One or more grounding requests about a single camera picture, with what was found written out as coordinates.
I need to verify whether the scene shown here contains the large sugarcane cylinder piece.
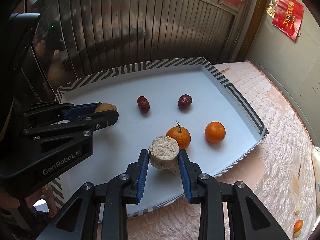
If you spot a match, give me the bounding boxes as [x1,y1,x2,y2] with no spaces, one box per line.
[149,135,180,174]

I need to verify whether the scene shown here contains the orange mandarin with stem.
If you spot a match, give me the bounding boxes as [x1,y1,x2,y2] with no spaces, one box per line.
[166,121,191,150]

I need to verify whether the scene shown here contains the orange mandarin smooth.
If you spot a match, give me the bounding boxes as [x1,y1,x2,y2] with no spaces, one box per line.
[204,121,226,144]

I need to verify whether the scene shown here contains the dark red jujube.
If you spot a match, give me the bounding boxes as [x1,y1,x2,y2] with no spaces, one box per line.
[177,94,193,110]

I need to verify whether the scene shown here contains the large brown longan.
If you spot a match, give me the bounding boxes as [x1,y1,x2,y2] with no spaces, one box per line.
[293,230,301,238]

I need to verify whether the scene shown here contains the pale sugarcane chunk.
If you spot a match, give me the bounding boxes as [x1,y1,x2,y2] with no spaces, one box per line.
[293,204,301,216]

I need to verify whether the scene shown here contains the person's left hand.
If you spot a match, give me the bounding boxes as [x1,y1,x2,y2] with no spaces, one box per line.
[0,189,20,210]

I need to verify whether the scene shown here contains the pink quilted bed cover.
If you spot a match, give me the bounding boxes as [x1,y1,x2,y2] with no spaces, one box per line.
[96,61,318,240]

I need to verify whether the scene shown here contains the metal slatted door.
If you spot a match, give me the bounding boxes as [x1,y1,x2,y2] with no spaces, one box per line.
[23,0,248,89]

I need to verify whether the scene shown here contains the striped white cardboard tray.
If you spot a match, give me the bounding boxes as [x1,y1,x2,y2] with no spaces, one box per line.
[49,57,269,218]

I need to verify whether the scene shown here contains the red wall poster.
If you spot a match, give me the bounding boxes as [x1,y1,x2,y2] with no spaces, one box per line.
[266,0,304,41]

